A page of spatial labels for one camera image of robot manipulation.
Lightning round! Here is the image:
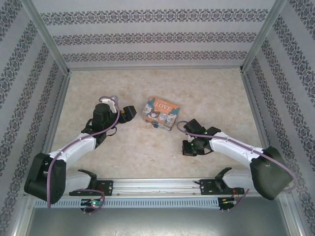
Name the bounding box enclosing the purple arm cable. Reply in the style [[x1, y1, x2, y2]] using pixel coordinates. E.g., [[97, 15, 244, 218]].
[[176, 120, 299, 209], [46, 95, 121, 213]]

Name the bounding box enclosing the orange bear print tin box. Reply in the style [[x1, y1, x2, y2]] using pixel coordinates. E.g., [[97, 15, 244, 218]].
[[141, 96, 181, 133]]

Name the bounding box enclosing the left green-lit controller board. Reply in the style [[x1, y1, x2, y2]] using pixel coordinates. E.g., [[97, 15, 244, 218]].
[[80, 199, 102, 207]]

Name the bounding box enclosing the slotted grey cable duct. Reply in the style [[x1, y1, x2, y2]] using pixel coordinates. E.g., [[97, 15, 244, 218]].
[[33, 198, 220, 208]]

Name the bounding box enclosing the aluminium frame post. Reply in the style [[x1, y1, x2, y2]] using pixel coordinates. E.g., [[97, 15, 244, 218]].
[[21, 0, 71, 73], [240, 0, 288, 73]]

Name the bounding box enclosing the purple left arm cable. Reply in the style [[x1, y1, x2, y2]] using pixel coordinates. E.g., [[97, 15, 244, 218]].
[[46, 95, 121, 213]]

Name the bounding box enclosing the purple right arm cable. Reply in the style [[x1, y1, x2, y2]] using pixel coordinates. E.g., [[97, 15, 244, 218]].
[[176, 120, 299, 209]]

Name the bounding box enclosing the grey metal shelf panel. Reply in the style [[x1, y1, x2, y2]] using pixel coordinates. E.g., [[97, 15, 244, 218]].
[[13, 196, 304, 236]]

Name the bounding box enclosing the right green-lit controller board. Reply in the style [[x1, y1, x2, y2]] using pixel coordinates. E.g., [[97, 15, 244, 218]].
[[219, 197, 236, 210]]

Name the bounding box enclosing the aluminium table side rail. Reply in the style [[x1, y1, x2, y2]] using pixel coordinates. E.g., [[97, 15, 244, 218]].
[[240, 70, 271, 150], [40, 72, 72, 154]]

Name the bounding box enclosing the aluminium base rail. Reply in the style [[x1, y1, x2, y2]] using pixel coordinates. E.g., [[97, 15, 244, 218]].
[[63, 178, 251, 197]]

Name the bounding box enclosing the green-lit controller board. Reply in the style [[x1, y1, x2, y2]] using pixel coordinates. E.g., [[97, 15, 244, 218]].
[[80, 199, 102, 207], [219, 197, 236, 210]]

